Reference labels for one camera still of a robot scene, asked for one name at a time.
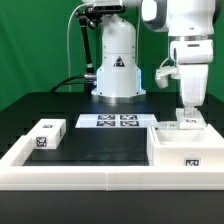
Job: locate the white rectangular block with tags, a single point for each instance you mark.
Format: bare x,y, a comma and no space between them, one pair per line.
48,133

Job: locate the white cabinet door panel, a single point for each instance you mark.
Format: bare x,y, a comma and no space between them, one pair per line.
195,122
166,125

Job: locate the white cabinet box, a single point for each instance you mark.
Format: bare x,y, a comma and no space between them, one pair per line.
171,147

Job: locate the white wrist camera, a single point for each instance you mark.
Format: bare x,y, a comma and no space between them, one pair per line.
162,74

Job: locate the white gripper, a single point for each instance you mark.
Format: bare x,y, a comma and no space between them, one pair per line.
192,60

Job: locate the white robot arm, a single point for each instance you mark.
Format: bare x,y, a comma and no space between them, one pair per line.
189,25

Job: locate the white U-shaped boundary frame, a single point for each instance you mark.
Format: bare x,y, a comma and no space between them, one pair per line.
16,175

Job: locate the white flat tag base plate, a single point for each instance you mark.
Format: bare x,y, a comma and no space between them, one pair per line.
116,121

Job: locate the black articulated camera mount arm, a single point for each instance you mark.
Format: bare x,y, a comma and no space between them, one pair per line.
87,36

